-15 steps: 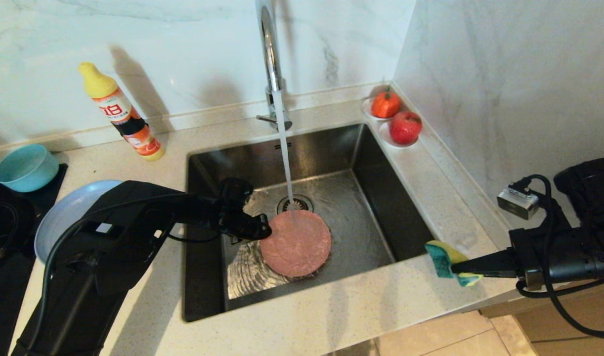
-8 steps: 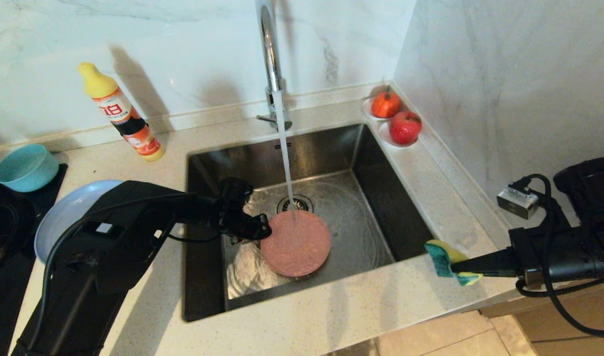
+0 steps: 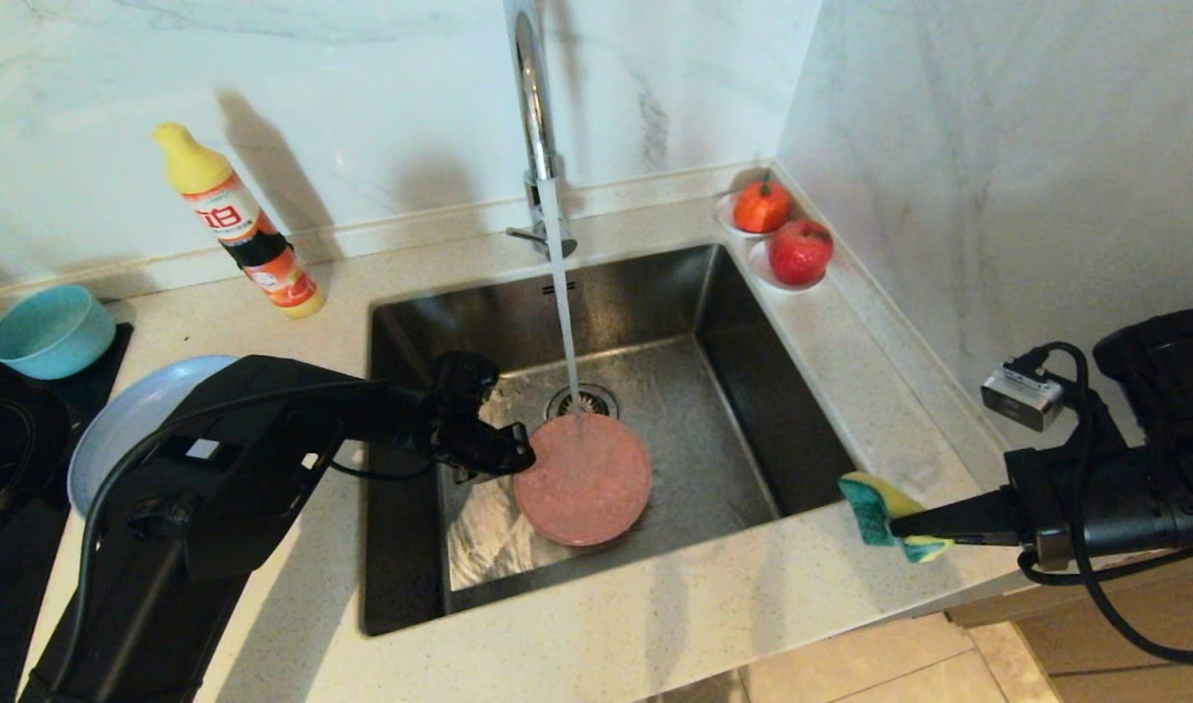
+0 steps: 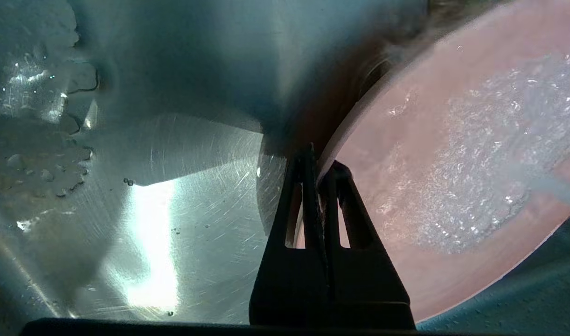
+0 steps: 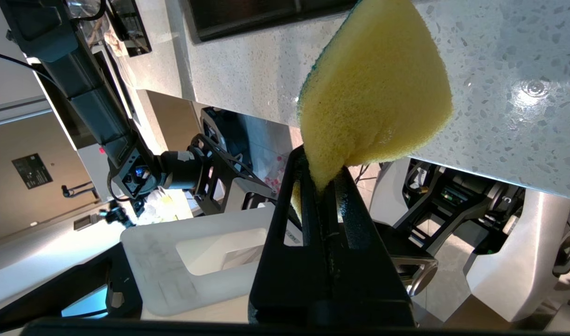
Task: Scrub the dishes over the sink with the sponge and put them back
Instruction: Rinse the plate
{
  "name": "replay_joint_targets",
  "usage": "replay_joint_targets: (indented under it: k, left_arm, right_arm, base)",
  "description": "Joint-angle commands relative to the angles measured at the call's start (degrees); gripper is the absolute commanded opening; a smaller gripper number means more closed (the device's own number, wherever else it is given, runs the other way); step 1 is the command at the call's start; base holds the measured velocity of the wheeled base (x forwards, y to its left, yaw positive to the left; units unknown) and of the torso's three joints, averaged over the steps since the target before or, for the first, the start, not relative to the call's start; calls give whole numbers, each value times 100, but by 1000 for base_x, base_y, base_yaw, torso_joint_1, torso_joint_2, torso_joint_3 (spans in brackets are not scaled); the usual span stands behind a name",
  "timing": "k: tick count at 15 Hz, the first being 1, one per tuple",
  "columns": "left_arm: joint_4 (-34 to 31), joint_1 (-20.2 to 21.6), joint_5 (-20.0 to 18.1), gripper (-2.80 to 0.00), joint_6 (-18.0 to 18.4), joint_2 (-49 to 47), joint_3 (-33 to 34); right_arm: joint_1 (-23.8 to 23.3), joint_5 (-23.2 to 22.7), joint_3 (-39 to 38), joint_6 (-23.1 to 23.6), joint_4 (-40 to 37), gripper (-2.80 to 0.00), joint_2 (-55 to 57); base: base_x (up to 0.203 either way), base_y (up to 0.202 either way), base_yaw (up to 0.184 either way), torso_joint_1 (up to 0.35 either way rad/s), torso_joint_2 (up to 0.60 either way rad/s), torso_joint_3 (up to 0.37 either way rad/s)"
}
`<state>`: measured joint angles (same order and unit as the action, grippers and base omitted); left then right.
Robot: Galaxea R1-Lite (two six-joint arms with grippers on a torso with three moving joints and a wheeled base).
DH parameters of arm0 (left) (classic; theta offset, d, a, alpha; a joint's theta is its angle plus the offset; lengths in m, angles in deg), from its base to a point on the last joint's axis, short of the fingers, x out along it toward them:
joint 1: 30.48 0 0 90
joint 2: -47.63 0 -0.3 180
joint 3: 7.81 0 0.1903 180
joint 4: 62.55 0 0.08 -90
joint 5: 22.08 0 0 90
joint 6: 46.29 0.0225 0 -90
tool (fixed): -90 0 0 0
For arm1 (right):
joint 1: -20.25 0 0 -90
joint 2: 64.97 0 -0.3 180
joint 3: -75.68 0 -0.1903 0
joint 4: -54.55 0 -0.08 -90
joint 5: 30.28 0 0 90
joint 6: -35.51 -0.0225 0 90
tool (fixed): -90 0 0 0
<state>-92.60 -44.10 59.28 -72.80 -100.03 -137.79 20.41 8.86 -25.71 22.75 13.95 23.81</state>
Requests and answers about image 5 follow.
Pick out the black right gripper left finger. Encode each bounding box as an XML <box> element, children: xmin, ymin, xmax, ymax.
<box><xmin>249</xmin><ymin>145</ymin><xmax>333</xmax><ymax>326</ymax></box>

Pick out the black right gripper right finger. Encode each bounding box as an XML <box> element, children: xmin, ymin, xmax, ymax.
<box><xmin>322</xmin><ymin>164</ymin><xmax>415</xmax><ymax>326</ymax></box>

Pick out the yellow green sponge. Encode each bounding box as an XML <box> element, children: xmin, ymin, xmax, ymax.
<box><xmin>292</xmin><ymin>0</ymin><xmax>454</xmax><ymax>220</ymax></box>

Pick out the white black robot base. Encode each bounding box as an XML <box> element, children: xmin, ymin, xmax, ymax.
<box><xmin>0</xmin><ymin>107</ymin><xmax>570</xmax><ymax>327</ymax></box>

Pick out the stainless steel sink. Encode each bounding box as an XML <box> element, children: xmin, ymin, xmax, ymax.
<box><xmin>186</xmin><ymin>0</ymin><xmax>360</xmax><ymax>43</ymax></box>

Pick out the black induction cooktop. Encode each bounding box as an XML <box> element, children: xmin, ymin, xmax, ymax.
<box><xmin>109</xmin><ymin>0</ymin><xmax>153</xmax><ymax>58</ymax></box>

